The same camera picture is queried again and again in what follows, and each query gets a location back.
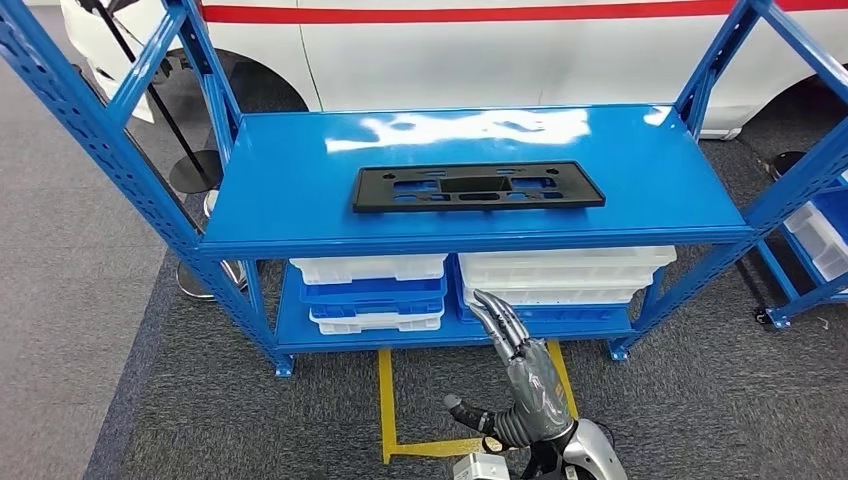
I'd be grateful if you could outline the blue wheeled bin rack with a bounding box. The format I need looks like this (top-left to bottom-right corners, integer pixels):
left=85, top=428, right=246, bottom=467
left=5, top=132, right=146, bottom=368
left=755, top=168, right=848, bottom=331

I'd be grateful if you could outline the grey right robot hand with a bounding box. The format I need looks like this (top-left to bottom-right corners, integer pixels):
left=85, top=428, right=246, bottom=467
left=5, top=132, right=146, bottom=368
left=443, top=289, right=574, bottom=444

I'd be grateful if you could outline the black plastic license plate frame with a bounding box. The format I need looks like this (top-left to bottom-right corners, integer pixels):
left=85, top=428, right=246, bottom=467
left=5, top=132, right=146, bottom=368
left=351, top=161, right=606, bottom=215

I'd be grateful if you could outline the large white plastic tray bin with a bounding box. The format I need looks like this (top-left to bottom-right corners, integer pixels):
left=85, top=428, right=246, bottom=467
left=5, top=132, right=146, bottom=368
left=457, top=246, right=678, bottom=289
left=462, top=284, right=654, bottom=307

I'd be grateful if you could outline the white car with red stripe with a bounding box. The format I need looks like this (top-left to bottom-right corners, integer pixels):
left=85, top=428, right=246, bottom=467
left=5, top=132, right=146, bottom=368
left=59, top=0, right=848, bottom=140

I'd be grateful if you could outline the small white parts bin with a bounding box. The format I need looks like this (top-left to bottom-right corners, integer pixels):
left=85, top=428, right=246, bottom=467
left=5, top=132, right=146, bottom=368
left=783, top=201, right=848, bottom=283

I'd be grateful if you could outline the stanchion with dark round base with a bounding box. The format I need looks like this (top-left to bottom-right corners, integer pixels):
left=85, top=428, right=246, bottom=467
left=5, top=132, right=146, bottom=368
left=768, top=150, right=810, bottom=180

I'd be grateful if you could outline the blue metal shelf rack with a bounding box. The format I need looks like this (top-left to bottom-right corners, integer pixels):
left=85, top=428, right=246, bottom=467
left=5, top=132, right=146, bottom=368
left=0, top=0, right=848, bottom=379

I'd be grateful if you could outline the large blue plastic tray bin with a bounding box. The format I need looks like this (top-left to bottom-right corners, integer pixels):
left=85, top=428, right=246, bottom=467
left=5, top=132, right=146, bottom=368
left=457, top=301, right=634, bottom=326

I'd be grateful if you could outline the chrome stanchion post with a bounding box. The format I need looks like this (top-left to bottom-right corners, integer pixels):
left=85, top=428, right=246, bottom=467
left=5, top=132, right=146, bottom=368
left=72, top=62, right=250, bottom=301

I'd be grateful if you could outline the black pole floor stand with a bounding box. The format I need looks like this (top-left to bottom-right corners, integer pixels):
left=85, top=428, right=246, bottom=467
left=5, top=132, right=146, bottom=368
left=79, top=0, right=223, bottom=195

